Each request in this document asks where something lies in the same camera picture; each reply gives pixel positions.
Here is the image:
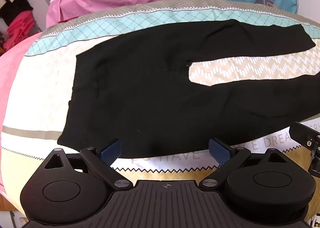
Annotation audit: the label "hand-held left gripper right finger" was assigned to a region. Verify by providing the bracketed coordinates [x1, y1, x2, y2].
[199, 138, 288, 190]

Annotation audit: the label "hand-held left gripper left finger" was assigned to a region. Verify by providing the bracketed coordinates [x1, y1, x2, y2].
[44, 139, 133, 191]

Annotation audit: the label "patterned bed quilt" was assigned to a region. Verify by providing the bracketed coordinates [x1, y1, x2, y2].
[0, 0, 320, 219]

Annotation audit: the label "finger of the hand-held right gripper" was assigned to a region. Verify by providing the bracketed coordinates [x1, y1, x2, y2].
[290, 121, 320, 176]

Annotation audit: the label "black pants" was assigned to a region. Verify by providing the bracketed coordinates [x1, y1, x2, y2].
[57, 19, 320, 160]

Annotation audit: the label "pink blanket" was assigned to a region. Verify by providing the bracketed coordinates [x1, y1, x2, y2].
[0, 32, 43, 195]

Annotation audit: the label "pile of red clothes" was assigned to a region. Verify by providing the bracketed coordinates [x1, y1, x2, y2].
[4, 10, 38, 50]

